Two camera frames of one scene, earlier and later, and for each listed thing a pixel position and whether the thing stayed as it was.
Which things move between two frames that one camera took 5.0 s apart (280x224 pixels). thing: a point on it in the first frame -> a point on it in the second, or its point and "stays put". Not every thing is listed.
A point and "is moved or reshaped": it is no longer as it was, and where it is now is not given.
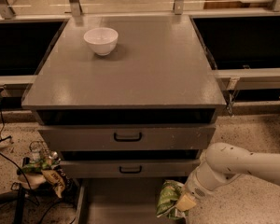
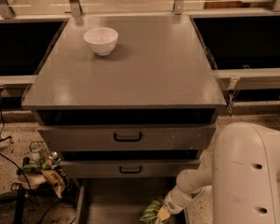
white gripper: x=195 y=187 -> x=172 y=202
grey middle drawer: x=129 y=168 stays put
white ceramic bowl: x=102 y=40 stays put
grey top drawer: x=152 y=137 stays put
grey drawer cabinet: x=131 y=101 stays put
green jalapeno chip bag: x=168 y=197 is moved or reshaped
